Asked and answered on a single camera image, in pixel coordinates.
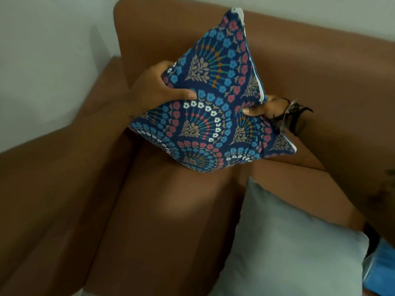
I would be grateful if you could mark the person's left hand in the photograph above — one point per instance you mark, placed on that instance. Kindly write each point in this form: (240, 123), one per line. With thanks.
(148, 89)

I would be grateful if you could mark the clear bangle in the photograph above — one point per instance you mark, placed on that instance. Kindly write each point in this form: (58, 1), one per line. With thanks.
(288, 115)

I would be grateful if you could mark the blue cloth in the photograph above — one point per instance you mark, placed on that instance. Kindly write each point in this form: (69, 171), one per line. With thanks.
(382, 268)

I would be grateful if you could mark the person's right hand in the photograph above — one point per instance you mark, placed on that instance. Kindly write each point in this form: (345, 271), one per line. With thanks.
(271, 109)

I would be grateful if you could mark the blue floral patterned cushion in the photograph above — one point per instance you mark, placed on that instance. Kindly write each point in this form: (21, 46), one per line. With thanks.
(213, 98)

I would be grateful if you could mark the plain grey cushion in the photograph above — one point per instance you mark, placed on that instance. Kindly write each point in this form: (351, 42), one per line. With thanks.
(287, 243)

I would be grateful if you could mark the person's right thumb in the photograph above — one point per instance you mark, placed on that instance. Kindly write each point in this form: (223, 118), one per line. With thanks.
(256, 110)

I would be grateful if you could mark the person's right forearm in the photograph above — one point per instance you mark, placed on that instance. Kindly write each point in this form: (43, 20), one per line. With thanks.
(348, 163)

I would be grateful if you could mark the person's left forearm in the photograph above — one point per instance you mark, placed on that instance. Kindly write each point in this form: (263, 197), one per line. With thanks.
(89, 135)

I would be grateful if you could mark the black thread wristband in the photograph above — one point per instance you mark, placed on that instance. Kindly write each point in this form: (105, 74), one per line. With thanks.
(297, 115)

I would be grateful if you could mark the person's left thumb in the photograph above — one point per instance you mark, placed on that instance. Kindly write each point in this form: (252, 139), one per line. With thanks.
(182, 94)

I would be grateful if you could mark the brown sofa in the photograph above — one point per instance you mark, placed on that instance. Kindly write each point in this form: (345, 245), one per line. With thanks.
(308, 58)

